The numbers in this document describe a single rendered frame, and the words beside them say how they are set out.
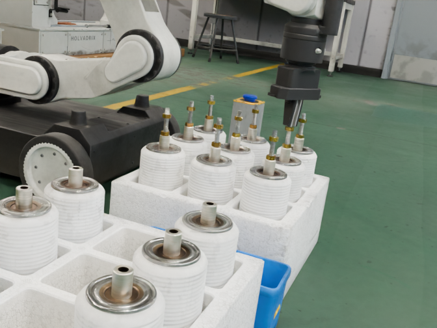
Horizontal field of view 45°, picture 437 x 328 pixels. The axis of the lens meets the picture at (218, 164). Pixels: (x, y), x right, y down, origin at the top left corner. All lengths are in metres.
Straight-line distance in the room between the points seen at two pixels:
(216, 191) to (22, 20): 2.85
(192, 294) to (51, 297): 0.18
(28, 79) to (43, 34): 2.07
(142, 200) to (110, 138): 0.40
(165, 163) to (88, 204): 0.29
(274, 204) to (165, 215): 0.22
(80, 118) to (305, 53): 0.64
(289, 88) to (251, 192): 0.23
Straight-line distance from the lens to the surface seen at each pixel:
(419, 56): 6.10
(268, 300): 0.91
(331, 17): 1.07
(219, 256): 0.76
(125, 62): 1.44
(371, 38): 6.13
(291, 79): 1.08
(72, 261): 0.81
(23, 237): 0.77
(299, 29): 1.07
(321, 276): 1.24
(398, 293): 1.26
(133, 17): 1.47
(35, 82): 1.61
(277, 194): 1.02
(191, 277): 0.66
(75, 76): 1.59
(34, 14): 3.72
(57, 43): 3.82
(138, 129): 1.58
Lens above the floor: 0.56
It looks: 17 degrees down
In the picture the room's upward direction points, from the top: 7 degrees clockwise
